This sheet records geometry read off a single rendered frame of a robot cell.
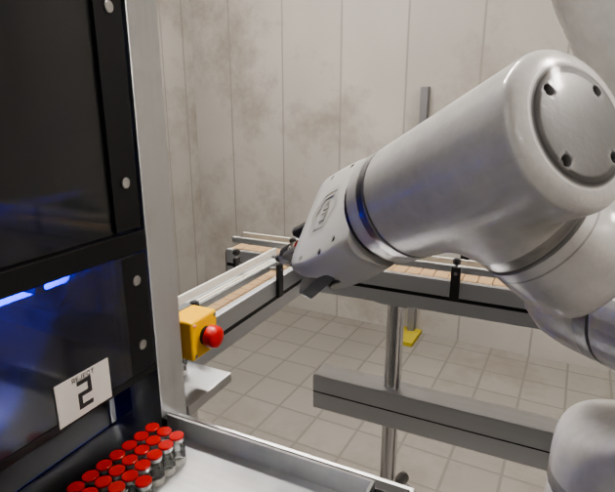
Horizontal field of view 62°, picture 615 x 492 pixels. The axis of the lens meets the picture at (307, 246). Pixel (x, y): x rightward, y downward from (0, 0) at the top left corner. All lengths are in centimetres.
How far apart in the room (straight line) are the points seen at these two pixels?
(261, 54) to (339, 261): 312
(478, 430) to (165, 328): 102
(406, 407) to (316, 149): 203
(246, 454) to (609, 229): 61
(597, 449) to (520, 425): 107
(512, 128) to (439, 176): 5
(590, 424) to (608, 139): 30
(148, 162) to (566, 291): 59
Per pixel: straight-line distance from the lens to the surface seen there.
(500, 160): 25
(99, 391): 77
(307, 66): 329
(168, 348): 86
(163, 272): 81
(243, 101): 354
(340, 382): 165
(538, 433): 157
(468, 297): 140
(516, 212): 27
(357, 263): 38
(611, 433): 50
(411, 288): 142
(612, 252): 33
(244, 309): 124
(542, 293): 33
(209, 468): 81
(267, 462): 79
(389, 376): 160
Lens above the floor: 138
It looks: 16 degrees down
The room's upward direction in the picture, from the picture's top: straight up
